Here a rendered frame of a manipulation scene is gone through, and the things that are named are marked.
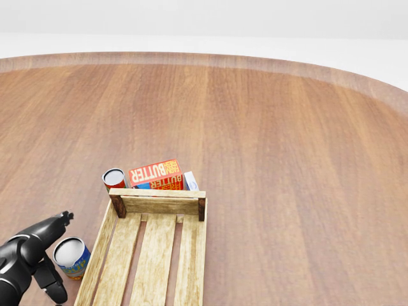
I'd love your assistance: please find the white blue carton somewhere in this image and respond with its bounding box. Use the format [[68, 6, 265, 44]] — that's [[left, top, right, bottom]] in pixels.
[[183, 171, 200, 192]]

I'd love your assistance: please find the red butter box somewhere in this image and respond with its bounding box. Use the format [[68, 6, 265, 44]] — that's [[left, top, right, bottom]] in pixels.
[[127, 158, 186, 191]]

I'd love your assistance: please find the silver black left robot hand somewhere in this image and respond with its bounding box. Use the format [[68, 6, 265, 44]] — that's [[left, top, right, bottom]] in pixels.
[[0, 210, 75, 305]]

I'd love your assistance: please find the red tin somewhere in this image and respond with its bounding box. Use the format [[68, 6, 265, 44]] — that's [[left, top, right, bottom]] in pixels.
[[101, 168, 128, 193]]

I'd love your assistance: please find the wooden slat tray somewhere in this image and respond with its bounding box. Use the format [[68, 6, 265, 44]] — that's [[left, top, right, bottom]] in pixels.
[[73, 187, 208, 306]]

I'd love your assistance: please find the blue alphabet soup tin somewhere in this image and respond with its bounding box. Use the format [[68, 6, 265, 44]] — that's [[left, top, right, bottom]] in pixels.
[[52, 236, 92, 282]]

